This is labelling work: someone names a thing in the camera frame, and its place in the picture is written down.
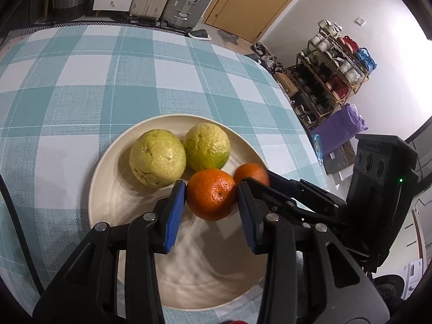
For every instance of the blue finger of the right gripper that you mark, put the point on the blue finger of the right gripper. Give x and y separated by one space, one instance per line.
313 197

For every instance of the green-yellow citrus fruit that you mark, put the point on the green-yellow citrus fruit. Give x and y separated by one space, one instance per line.
207 146

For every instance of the yellow-green guava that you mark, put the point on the yellow-green guava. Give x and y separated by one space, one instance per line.
157 158

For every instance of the purple bag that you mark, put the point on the purple bag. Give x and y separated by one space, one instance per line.
339 128

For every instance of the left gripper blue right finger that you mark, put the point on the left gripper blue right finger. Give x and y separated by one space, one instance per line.
252 211

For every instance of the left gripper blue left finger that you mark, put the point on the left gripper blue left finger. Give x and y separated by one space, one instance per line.
173 214

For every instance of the wooden door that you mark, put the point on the wooden door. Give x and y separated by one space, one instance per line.
248 19

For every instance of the orange tangerine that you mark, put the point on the orange tangerine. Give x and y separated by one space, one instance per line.
211 194
251 170

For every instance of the wooden shoe rack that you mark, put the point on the wooden shoe rack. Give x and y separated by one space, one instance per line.
327 72

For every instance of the larger red tomato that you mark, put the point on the larger red tomato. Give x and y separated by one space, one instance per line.
234 322

